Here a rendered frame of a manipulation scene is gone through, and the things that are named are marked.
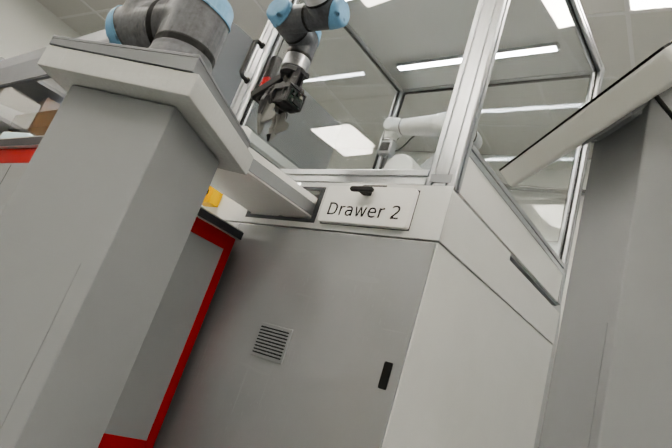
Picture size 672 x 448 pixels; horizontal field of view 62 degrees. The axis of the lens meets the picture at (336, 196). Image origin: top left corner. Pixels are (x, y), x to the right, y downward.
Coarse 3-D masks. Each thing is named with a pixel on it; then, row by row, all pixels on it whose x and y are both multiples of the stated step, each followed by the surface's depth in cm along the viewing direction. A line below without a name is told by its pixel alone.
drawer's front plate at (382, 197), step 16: (336, 192) 157; (352, 192) 153; (384, 192) 147; (400, 192) 144; (416, 192) 141; (368, 208) 147; (400, 208) 141; (352, 224) 149; (368, 224) 145; (384, 224) 142; (400, 224) 139
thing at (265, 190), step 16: (256, 160) 144; (224, 176) 151; (240, 176) 147; (256, 176) 144; (272, 176) 148; (288, 176) 153; (224, 192) 165; (240, 192) 160; (256, 192) 155; (272, 192) 151; (288, 192) 153; (304, 192) 158; (256, 208) 170; (272, 208) 165; (288, 208) 160; (304, 208) 158
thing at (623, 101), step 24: (648, 72) 81; (600, 96) 91; (624, 96) 86; (648, 96) 83; (576, 120) 97; (600, 120) 93; (624, 120) 100; (552, 144) 106; (576, 144) 101; (504, 168) 123; (528, 168) 116
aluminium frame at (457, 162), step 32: (480, 0) 161; (576, 0) 205; (480, 32) 156; (256, 64) 215; (480, 64) 151; (480, 96) 147; (448, 128) 147; (448, 160) 142; (480, 160) 149; (480, 192) 149; (576, 192) 216; (512, 224) 167; (544, 256) 189; (544, 288) 191
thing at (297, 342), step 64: (256, 256) 166; (320, 256) 152; (384, 256) 140; (448, 256) 137; (256, 320) 154; (320, 320) 142; (384, 320) 131; (448, 320) 138; (512, 320) 170; (192, 384) 157; (256, 384) 144; (320, 384) 133; (384, 384) 123; (448, 384) 139; (512, 384) 171
